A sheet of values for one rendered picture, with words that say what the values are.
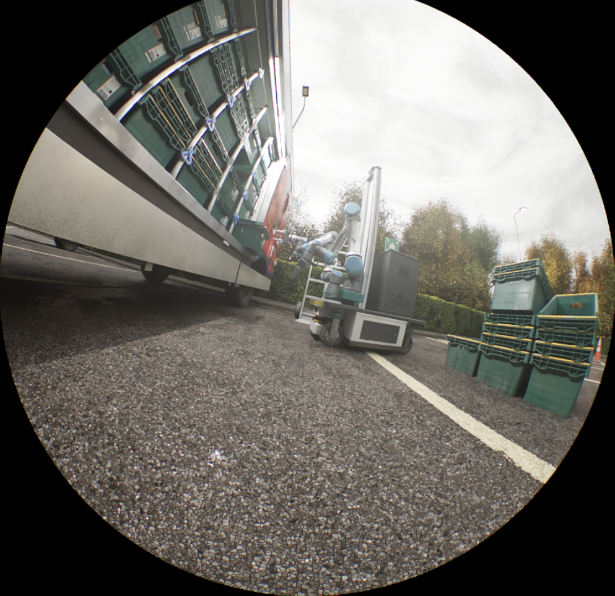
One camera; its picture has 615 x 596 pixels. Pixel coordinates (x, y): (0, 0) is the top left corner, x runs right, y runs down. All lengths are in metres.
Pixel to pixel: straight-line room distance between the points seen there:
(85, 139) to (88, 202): 0.18
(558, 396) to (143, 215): 1.86
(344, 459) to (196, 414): 0.33
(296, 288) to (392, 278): 2.93
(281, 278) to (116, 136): 4.03
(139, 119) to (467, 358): 2.21
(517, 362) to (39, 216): 1.81
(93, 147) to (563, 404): 1.87
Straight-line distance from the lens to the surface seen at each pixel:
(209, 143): 1.31
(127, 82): 0.91
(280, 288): 4.16
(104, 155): 0.68
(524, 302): 1.27
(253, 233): 1.71
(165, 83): 1.02
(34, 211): 0.59
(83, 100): 0.66
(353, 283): 1.30
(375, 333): 1.36
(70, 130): 0.65
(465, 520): 0.45
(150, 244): 0.79
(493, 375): 1.33
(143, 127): 0.95
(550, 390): 1.22
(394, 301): 1.51
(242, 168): 2.18
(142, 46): 1.04
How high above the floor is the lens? 0.31
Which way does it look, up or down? 3 degrees up
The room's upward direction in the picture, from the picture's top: 12 degrees clockwise
